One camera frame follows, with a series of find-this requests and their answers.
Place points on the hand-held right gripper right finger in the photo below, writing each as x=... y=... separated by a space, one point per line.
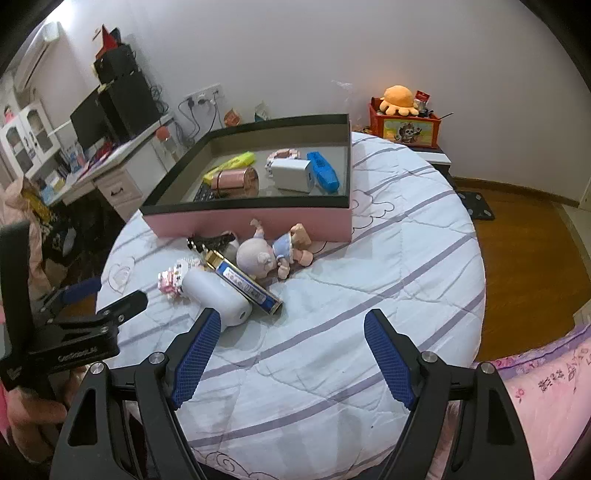
x=390 y=360

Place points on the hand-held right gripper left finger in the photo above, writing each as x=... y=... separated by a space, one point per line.
x=196 y=360

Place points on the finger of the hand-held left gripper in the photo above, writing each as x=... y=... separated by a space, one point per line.
x=83 y=290
x=129 y=304

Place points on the white rounded plug adapter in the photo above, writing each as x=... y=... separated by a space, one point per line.
x=217 y=295

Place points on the black remote control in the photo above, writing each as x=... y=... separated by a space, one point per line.
x=203 y=194

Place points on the pink box with black rim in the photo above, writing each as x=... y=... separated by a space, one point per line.
x=277 y=226

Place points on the rose gold cylinder jar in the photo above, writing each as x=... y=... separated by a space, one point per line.
x=233 y=182

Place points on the yellow highlighter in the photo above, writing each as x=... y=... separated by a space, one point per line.
x=235 y=161

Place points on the blue rectangular case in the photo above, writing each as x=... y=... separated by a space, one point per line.
x=323 y=170

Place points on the white square charger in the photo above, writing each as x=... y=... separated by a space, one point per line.
x=291 y=175

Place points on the person's left hand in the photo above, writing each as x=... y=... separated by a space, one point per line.
x=32 y=415

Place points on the small pink block toy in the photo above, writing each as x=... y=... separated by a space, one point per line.
x=173 y=277

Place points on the gold and blue pack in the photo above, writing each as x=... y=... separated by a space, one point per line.
x=244 y=284

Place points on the black hair clip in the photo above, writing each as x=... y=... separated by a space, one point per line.
x=212 y=241

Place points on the white desk with drawers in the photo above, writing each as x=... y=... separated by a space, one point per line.
x=117 y=189

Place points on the pig doll in blue dress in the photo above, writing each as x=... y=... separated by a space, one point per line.
x=254 y=258

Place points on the blue box on desk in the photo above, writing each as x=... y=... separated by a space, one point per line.
x=74 y=158

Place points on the pink floral blanket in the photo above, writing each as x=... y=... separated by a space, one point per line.
x=545 y=397

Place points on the white glass door cabinet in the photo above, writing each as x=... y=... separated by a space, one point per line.
x=27 y=138

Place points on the black computer monitor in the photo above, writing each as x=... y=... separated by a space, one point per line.
x=87 y=122

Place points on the clear bottle with red cap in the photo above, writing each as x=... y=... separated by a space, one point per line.
x=165 y=141

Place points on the black bathroom scale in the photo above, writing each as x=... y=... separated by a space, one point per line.
x=478 y=205

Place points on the black computer tower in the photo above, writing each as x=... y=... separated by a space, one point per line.
x=129 y=106

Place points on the white topped side table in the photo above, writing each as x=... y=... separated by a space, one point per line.
x=436 y=157

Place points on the pink bag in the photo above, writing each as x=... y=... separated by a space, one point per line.
x=232 y=117

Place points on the red printed storage box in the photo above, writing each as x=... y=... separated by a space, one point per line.
x=406 y=131

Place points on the black box on tower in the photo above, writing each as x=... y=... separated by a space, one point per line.
x=117 y=62

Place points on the white and blue packet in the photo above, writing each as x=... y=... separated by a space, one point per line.
x=262 y=112

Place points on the white air conditioner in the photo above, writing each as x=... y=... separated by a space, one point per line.
x=39 y=53

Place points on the red paper bag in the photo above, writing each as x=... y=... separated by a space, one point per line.
x=111 y=40

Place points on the small red packet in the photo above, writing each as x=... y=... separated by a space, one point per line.
x=421 y=99

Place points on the orange octopus plush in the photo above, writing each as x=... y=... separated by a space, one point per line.
x=399 y=97

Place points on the clear plastic wrap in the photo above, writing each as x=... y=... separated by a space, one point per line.
x=344 y=87

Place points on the white wall power strip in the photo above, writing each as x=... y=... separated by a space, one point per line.
x=205 y=94

